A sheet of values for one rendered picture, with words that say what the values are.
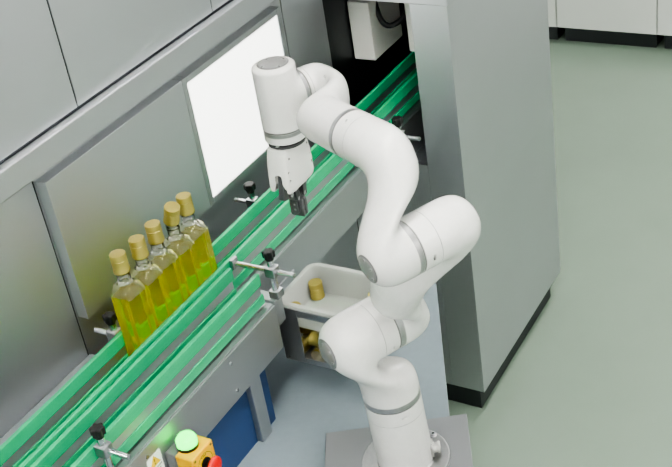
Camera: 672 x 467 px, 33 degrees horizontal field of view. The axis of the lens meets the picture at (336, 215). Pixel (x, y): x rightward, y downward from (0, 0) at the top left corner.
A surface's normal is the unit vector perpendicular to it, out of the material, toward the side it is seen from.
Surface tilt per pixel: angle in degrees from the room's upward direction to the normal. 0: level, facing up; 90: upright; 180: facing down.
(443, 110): 90
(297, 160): 91
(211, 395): 90
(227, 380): 90
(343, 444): 3
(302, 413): 0
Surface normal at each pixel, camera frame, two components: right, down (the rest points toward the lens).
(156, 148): 0.86, 0.15
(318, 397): -0.14, -0.84
